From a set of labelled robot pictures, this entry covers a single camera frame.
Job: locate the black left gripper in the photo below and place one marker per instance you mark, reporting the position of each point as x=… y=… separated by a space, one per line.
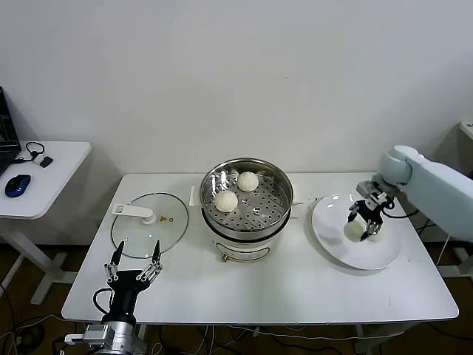
x=123 y=292

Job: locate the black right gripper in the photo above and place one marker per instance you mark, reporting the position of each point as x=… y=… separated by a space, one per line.
x=373 y=209

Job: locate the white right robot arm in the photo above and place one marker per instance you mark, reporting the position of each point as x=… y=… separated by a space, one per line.
x=436 y=185

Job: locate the stainless steel steamer basket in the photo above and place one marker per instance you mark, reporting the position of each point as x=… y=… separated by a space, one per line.
x=275 y=220

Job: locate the white round plate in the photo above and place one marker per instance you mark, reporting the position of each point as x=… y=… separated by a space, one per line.
x=332 y=236

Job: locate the white electric cooking pot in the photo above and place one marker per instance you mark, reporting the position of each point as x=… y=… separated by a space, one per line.
x=240 y=251

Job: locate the white side table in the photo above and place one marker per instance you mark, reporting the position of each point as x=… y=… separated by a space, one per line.
x=55 y=185

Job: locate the white table leg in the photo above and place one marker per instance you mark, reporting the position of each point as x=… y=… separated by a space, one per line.
x=364 y=340

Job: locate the small black device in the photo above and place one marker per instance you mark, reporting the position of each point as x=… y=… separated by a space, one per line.
x=47 y=162

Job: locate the blue and black mouse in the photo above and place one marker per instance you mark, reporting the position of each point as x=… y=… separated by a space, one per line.
x=17 y=185

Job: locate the black laptop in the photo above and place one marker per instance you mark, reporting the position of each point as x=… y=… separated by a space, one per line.
x=5 y=125

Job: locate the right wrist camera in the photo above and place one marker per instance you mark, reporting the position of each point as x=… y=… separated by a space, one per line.
x=366 y=188

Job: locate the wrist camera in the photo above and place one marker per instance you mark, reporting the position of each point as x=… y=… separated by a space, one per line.
x=366 y=188
x=74 y=338

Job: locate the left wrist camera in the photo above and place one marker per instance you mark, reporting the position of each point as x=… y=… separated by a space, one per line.
x=74 y=338

